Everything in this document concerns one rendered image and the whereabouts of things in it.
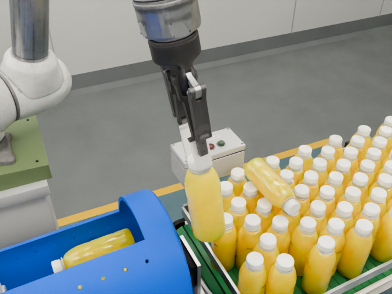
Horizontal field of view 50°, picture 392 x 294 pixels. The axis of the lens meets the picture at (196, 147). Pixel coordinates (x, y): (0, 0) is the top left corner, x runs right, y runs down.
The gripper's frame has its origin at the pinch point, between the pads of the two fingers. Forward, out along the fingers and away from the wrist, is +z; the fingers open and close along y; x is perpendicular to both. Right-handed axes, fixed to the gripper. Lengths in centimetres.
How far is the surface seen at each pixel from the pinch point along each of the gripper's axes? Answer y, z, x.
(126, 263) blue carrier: -0.3, 18.8, -17.8
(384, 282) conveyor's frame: 5, 58, 41
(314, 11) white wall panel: -293, 102, 243
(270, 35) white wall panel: -295, 112, 193
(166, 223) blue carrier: -4.4, 17.4, -7.8
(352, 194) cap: -9, 38, 42
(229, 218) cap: -14.1, 33.5, 9.2
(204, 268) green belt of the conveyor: -18, 50, 1
